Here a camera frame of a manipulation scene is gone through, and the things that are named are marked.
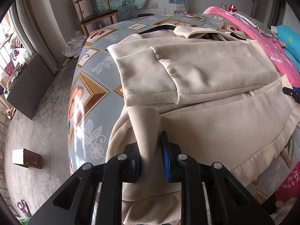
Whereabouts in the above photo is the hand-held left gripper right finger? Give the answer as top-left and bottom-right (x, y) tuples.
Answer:
(159, 131), (275, 225)

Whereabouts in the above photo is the pink slipper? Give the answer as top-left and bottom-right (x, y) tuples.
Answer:
(16, 198), (32, 217)

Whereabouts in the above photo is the white cylindrical bin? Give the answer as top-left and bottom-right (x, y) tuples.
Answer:
(72, 0), (93, 19)

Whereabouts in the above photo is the patterned table cover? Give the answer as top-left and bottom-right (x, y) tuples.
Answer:
(67, 13), (300, 207)

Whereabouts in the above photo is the cream zip jacket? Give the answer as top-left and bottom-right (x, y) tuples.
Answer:
(105, 25), (300, 225)

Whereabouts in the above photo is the grey curtain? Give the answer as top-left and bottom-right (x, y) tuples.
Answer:
(15, 0), (59, 75)

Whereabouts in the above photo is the pink floral blanket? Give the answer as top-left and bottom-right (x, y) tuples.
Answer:
(203, 6), (300, 216)

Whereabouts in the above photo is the dark grey cabinet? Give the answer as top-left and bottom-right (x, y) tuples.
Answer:
(6, 53), (55, 120)

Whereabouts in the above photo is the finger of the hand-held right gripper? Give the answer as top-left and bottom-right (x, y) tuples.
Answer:
(282, 87), (300, 104)

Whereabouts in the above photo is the grey lace cloth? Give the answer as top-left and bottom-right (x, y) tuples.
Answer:
(232, 10), (279, 38)

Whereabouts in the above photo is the metal window railing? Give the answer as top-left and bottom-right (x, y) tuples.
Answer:
(0, 23), (17, 146)

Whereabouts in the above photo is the wooden chair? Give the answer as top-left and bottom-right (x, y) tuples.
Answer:
(71, 0), (119, 38)

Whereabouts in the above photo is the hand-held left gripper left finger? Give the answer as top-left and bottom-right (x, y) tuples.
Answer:
(28, 142), (143, 225)

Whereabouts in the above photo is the white plastic bag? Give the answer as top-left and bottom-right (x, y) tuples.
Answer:
(13, 48), (32, 64)

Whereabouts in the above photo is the white water dispenser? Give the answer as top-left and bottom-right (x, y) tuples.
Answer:
(172, 4), (188, 14)

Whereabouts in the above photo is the red box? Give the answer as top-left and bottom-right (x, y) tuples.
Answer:
(5, 61), (16, 74)

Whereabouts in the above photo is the crumpled clear plastic bag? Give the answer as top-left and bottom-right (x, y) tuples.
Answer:
(61, 30), (88, 58)

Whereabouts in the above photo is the blue pillow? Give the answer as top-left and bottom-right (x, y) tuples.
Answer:
(277, 25), (300, 66)

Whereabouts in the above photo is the empty clear water jug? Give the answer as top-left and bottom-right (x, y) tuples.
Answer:
(118, 1), (136, 22)

